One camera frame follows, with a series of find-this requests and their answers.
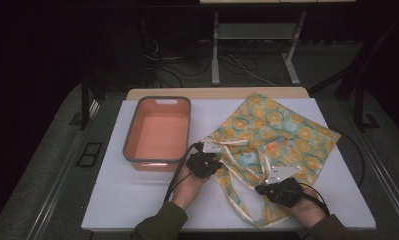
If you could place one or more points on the orange basket with grey rim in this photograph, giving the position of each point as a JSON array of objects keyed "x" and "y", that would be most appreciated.
[{"x": 160, "y": 133}]

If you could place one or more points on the person's right hand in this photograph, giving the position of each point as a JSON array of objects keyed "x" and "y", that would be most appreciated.
[{"x": 308, "y": 211}]

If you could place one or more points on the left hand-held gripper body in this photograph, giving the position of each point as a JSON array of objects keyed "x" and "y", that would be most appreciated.
[{"x": 203, "y": 165}]

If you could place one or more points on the black metal stand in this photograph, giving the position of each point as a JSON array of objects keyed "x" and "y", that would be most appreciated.
[
  {"x": 360, "y": 100},
  {"x": 84, "y": 100}
]

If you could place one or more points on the wooden table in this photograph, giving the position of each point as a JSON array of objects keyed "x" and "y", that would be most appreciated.
[{"x": 203, "y": 93}]

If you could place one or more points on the grey metal desk frame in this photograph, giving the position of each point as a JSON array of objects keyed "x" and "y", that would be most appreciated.
[{"x": 215, "y": 60}]

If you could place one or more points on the white board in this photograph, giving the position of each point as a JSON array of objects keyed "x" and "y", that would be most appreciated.
[{"x": 137, "y": 200}]

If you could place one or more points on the person's left hand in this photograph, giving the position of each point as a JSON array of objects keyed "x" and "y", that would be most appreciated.
[{"x": 187, "y": 190}]

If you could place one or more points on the metal floor rail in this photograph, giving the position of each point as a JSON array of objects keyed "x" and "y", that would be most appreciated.
[
  {"x": 383, "y": 170},
  {"x": 63, "y": 173}
]

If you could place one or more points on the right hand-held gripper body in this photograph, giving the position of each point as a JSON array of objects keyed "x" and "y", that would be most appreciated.
[{"x": 285, "y": 193}]

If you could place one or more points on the black floor socket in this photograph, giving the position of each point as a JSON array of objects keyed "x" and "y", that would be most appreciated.
[{"x": 89, "y": 155}]

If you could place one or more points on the orange-print cloth tote bag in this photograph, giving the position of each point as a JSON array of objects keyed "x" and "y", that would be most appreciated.
[{"x": 287, "y": 126}]

